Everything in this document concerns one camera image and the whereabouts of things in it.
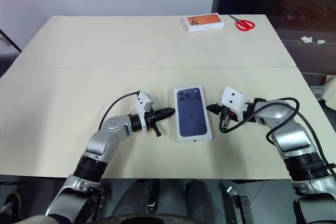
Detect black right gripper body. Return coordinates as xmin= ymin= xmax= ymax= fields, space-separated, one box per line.
xmin=218 ymin=104 xmax=237 ymax=131

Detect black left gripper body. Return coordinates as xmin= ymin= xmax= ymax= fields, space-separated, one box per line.
xmin=144 ymin=112 xmax=162 ymax=138

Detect white phone box lid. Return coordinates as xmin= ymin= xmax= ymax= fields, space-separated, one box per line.
xmin=174 ymin=85 xmax=214 ymax=143

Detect white box orange phone print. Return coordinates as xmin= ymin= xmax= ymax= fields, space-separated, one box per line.
xmin=185 ymin=13 xmax=226 ymax=34

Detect black bar silver clip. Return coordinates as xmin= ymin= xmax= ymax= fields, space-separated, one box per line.
xmin=226 ymin=186 xmax=254 ymax=224

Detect white power strip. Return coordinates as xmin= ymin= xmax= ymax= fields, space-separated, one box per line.
xmin=310 ymin=85 xmax=325 ymax=100

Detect dark round base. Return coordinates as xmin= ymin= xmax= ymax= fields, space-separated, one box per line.
xmin=91 ymin=212 xmax=218 ymax=224

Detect cream cloth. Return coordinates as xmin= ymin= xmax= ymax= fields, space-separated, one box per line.
xmin=319 ymin=75 xmax=336 ymax=104

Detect black shoe white sole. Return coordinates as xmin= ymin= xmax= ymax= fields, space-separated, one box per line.
xmin=0 ymin=191 xmax=23 ymax=220

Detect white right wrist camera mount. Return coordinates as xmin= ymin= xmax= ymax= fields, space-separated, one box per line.
xmin=218 ymin=86 xmax=251 ymax=122

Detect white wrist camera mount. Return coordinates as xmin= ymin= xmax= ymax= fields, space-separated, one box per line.
xmin=218 ymin=86 xmax=251 ymax=122
xmin=134 ymin=90 xmax=156 ymax=132

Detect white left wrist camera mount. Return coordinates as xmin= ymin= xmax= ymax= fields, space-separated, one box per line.
xmin=134 ymin=90 xmax=156 ymax=132

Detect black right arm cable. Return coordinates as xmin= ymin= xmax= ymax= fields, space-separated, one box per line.
xmin=219 ymin=97 xmax=336 ymax=175

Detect red handled scissors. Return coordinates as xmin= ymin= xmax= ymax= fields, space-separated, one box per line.
xmin=228 ymin=14 xmax=256 ymax=31

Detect black metal frame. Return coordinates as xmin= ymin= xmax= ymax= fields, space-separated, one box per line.
xmin=0 ymin=28 xmax=22 ymax=60

